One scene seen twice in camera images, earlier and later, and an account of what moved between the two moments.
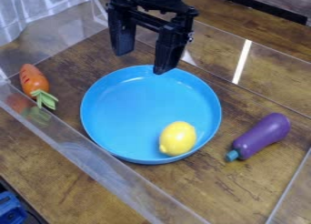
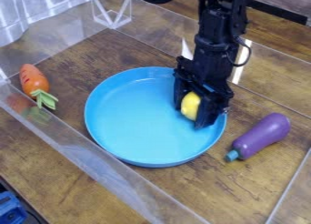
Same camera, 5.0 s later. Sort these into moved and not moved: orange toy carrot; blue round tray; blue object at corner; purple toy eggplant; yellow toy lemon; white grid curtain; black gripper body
Moved: yellow toy lemon; black gripper body
Not moved: purple toy eggplant; white grid curtain; blue object at corner; blue round tray; orange toy carrot
